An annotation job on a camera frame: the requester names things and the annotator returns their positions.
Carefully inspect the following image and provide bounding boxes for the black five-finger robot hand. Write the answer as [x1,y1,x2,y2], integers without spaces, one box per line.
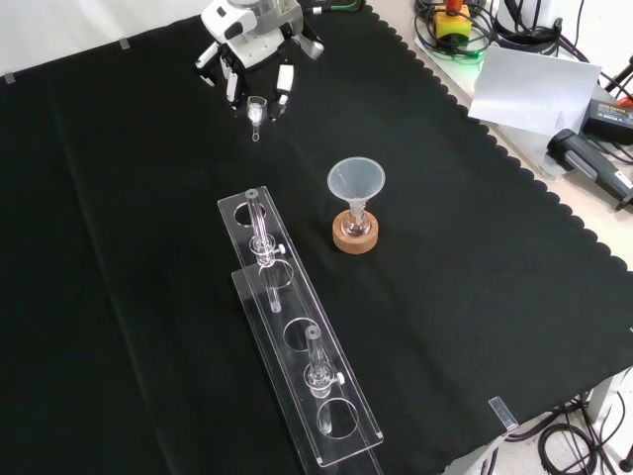
[195,0,304,123]

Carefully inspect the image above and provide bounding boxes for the translucent plastic funnel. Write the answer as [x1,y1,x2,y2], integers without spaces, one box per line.
[326,156,387,220]

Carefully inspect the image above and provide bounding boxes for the glass round-bottom flask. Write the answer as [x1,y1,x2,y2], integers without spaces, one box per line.
[345,207,372,238]

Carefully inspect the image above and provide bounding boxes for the clear acrylic funnel stand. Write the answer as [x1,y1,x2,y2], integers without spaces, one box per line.
[217,185,386,475]

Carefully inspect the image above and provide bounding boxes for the yellow stop button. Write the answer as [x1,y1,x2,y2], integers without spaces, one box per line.
[432,0,472,45]

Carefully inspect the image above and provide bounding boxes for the black cloth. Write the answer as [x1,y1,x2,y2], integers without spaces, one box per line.
[0,4,633,475]

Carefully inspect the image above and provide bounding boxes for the pale board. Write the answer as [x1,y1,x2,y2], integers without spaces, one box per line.
[466,43,603,139]

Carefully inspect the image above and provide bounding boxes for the black handheld device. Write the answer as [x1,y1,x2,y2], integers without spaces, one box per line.
[545,128,633,213]

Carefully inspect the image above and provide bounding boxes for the black power adapter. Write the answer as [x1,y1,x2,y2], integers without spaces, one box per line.
[580,97,633,147]

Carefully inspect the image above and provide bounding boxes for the clear tape strip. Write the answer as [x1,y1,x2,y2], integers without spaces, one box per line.
[488,395,519,429]

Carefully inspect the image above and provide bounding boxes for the green cable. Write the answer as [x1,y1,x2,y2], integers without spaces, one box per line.
[296,0,366,15]

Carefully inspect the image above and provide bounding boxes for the cork ring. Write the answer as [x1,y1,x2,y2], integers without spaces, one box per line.
[331,209,382,256]

